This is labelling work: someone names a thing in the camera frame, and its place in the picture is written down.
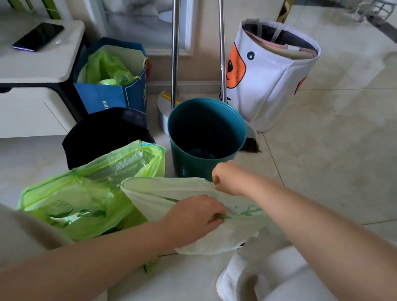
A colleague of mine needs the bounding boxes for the white slipper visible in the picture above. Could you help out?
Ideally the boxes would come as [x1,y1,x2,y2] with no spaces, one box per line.
[213,247,282,301]

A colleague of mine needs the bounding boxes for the folded fabric pieces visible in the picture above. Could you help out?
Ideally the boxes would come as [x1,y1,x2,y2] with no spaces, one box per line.
[240,23,321,63]

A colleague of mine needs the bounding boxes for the white fabric basket orange print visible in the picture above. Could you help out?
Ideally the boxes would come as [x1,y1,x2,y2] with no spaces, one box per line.
[218,15,325,140]

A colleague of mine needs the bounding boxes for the blue paper gift bag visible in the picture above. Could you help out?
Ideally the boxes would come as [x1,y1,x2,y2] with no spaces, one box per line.
[68,33,155,122]

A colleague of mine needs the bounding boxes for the full bright green trash bag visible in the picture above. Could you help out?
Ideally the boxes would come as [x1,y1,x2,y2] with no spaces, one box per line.
[10,125,171,274]

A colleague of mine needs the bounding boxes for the person's right forearm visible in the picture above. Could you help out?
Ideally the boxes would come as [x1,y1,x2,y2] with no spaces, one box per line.
[235,173,397,301]

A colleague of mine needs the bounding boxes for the teal plastic trash bin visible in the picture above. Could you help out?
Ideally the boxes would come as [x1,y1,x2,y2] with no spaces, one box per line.
[160,93,252,187]

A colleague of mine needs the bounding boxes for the person's right hand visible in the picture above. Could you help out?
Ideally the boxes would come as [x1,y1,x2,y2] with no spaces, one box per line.
[209,158,262,200]

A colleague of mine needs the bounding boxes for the black bag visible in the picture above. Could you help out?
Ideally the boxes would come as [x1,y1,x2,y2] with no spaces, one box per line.
[59,100,160,182]

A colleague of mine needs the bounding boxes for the white cabinet with drawer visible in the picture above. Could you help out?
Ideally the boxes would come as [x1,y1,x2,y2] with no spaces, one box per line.
[0,9,100,157]

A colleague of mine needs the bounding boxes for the metal wire rack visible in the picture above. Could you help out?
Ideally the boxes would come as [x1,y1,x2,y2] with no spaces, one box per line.
[352,0,397,28]

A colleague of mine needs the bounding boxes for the grey dustpan with metal handle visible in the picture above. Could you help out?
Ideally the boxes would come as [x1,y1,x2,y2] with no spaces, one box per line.
[150,0,278,148]

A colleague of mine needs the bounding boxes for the person's left hand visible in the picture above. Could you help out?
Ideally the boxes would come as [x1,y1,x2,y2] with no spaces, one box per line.
[155,189,230,257]

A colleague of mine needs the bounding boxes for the pale translucent trash bag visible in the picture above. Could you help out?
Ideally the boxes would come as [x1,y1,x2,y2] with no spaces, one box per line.
[112,167,275,267]

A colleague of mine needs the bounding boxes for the small crumpled green plastic bag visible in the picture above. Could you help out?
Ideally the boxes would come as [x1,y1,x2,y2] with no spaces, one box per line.
[83,47,139,90]

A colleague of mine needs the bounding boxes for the gold metal trim strip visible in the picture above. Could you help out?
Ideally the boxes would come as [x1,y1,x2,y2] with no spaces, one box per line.
[276,0,300,26]

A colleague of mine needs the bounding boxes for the broom with metal handle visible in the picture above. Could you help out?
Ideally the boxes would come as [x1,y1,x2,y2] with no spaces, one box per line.
[194,0,283,155]

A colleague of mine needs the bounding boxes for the black smartphone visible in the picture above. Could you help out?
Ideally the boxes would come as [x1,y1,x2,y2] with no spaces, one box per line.
[12,18,65,56]

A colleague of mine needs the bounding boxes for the white framed glass panel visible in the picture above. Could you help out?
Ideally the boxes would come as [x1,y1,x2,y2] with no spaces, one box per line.
[57,0,200,60]

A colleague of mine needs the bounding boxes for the person's left forearm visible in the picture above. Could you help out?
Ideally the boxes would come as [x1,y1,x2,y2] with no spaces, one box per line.
[0,198,182,301]

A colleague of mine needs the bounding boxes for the dark threshold strip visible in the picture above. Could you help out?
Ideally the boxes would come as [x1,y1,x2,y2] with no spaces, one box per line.
[363,14,397,46]

